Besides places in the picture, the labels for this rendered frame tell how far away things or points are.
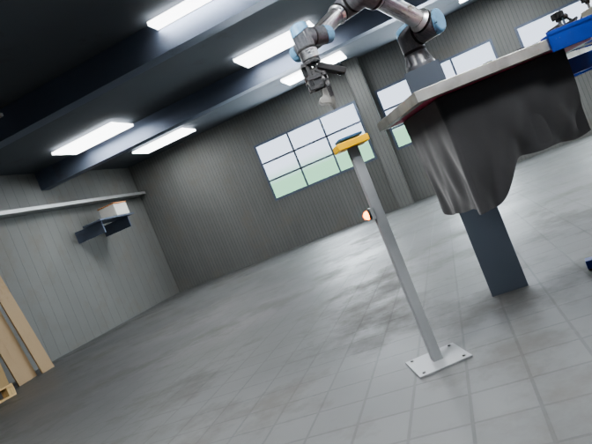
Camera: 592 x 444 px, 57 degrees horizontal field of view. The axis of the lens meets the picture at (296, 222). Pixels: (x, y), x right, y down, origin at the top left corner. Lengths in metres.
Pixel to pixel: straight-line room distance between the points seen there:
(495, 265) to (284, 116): 9.25
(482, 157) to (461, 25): 9.61
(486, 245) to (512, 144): 0.94
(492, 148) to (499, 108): 0.14
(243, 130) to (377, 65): 3.13
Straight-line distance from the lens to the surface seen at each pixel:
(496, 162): 2.00
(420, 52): 2.90
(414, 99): 1.88
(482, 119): 2.00
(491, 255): 2.89
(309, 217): 11.69
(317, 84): 2.21
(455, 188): 2.11
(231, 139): 12.13
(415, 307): 2.25
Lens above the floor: 0.78
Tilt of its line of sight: 1 degrees down
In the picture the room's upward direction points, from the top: 22 degrees counter-clockwise
